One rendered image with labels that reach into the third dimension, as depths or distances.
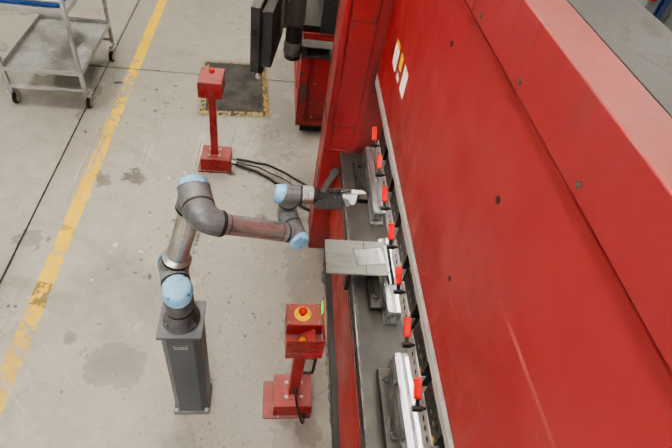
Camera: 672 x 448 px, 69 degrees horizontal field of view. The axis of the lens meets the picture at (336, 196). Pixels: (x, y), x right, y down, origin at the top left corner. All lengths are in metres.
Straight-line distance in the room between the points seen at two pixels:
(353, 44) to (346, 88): 0.24
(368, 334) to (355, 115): 1.18
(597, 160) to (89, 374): 2.71
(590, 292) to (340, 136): 2.07
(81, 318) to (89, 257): 0.44
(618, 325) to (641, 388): 0.08
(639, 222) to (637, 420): 0.26
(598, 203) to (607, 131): 0.10
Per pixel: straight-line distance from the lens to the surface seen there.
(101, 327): 3.18
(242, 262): 3.33
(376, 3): 2.38
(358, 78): 2.55
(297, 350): 2.17
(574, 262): 0.88
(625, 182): 0.76
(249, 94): 4.75
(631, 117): 0.82
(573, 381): 0.90
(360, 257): 2.14
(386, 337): 2.09
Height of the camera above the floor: 2.65
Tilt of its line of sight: 44 degrees down
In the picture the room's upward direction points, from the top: 11 degrees clockwise
